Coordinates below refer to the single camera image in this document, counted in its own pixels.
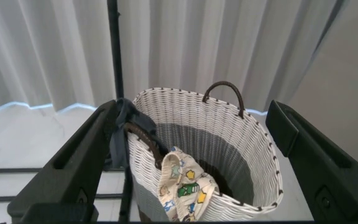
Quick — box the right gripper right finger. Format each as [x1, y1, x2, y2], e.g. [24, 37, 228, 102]
[265, 100, 358, 223]

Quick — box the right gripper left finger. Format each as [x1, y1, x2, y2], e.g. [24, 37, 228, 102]
[7, 99, 119, 223]

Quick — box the cream printed garment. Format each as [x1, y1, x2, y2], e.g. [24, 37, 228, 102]
[156, 146, 220, 223]

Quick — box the white laundry basket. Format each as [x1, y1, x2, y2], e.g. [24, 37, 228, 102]
[126, 80, 284, 223]

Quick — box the black clothes rack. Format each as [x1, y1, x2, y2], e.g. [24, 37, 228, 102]
[0, 0, 134, 223]

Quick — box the dark grey garment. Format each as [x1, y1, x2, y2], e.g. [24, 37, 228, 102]
[104, 98, 170, 171]

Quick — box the white curtain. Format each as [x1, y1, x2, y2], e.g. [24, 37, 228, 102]
[0, 0, 338, 113]

